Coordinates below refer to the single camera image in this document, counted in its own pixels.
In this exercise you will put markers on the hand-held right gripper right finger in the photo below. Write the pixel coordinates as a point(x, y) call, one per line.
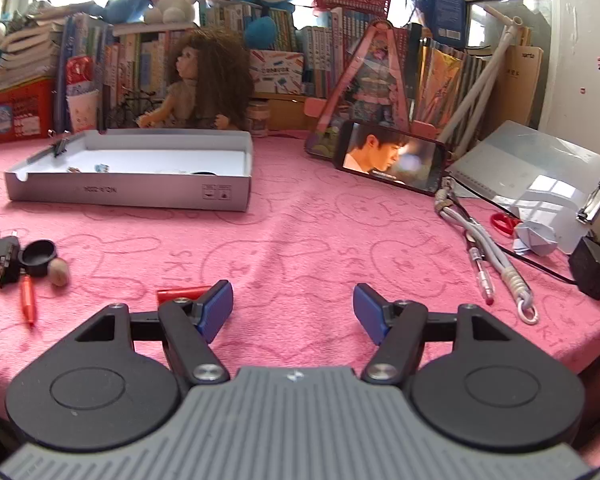
point(371, 312)

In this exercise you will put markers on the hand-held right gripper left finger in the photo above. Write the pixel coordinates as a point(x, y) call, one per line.
point(214, 310)

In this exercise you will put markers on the red pointed cap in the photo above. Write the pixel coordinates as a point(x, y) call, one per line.
point(180, 293)
point(28, 302)

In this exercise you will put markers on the white cardboard box tray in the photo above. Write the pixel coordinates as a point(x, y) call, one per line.
point(130, 190)

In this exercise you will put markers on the black round lid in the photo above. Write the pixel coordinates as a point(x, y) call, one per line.
point(39, 257)

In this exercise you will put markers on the large black binder clip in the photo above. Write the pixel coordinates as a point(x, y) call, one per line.
point(7, 260)

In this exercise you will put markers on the red clear pen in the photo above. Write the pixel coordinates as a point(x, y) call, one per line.
point(482, 277)

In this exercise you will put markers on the black smartphone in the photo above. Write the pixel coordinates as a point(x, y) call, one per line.
point(390, 157)

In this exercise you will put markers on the folded white paper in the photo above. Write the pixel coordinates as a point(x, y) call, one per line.
point(535, 240)

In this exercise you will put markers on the small clear jar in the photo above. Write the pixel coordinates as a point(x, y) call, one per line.
point(258, 119)

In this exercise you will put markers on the brown cardboard box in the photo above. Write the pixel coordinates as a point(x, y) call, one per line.
point(290, 112)

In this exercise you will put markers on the black toy bicycle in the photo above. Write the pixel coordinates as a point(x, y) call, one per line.
point(130, 110)

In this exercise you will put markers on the clear plastic clipboard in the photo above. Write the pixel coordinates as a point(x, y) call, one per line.
point(535, 165)

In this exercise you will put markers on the small black binder clip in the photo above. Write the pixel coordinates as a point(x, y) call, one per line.
point(60, 146)

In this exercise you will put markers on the black power adapter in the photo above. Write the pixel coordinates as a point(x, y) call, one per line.
point(592, 267)

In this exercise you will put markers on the brown-haired doll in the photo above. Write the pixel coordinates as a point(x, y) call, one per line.
point(205, 80)

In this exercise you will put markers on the pink triangular stand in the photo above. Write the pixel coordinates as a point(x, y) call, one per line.
point(375, 80)

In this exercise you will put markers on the cat print paper cup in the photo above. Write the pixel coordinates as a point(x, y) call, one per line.
point(83, 112)

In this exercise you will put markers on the row of thin glossy booklets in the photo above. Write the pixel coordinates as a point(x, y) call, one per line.
point(445, 80)

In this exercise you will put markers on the white printed carton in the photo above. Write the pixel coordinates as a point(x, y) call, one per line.
point(276, 72)

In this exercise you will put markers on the row of colourful upright books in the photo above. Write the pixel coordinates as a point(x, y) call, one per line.
point(130, 65)

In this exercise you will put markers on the row of blue-spined books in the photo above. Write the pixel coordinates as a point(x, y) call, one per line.
point(330, 55)

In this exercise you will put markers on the red drink can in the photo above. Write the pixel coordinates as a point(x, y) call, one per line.
point(79, 75)

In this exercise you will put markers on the large red plastic crate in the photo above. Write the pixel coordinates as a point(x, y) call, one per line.
point(25, 110)

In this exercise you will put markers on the blue carton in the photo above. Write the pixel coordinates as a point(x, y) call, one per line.
point(447, 10)

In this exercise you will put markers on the light blue plush toy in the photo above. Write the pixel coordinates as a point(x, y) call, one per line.
point(122, 5)

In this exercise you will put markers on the stack of lying books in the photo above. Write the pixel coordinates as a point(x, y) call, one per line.
point(30, 45)

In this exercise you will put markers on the white plastic pipe frame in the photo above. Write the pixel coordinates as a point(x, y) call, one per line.
point(485, 75)

